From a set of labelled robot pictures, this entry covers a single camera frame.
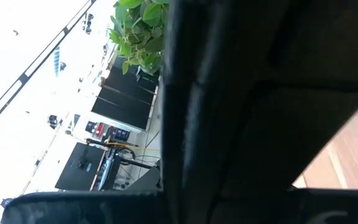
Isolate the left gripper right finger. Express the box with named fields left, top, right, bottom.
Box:
left=197, top=138, right=295, bottom=192

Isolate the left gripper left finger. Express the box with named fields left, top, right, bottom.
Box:
left=126, top=138, right=195, bottom=192

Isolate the black rubber slide sandal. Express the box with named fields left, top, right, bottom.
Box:
left=161, top=0, right=358, bottom=192

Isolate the black ceiling light track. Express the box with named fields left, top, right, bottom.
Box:
left=0, top=0, right=98, bottom=138

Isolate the green potted plant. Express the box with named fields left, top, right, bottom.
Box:
left=108, top=0, right=171, bottom=76

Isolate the yellow cable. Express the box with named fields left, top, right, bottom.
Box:
left=106, top=141, right=161, bottom=154

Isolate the black partition wall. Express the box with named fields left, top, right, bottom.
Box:
left=90, top=57, right=160, bottom=132

